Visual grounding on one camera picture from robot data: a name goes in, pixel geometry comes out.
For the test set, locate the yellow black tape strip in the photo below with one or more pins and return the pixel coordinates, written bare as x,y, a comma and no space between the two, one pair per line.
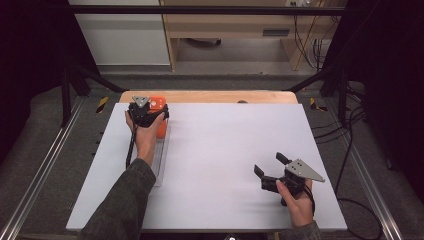
102,104
313,104

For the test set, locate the person's right hand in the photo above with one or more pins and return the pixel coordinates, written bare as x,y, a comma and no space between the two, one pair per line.
300,210

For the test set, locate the aluminium rail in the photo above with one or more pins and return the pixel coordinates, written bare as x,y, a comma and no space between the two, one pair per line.
40,170
370,186

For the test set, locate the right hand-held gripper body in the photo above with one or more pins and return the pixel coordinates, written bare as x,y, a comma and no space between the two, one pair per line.
301,171

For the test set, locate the orange phone case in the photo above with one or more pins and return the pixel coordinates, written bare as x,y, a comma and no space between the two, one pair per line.
161,130

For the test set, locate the clear plastic tray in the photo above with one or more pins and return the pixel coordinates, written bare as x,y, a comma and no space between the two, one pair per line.
161,156

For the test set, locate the wooden desk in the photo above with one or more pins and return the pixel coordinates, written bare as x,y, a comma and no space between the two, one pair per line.
230,25

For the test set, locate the white power strip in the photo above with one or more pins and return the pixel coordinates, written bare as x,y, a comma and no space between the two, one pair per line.
300,2

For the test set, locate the white cabinet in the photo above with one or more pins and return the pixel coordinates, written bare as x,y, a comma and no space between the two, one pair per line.
123,40

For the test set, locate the black metal frame stand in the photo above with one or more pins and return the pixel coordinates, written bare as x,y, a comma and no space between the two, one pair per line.
342,96
65,96

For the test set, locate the person's left hand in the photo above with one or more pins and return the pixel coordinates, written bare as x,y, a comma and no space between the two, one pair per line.
145,140

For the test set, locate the black horizontal frame bar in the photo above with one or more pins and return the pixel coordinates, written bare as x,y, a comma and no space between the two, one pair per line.
200,10

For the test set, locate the light wooden table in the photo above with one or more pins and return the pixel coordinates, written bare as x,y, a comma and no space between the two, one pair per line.
206,97

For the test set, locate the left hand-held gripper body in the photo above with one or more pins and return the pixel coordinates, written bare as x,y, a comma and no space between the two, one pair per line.
140,113

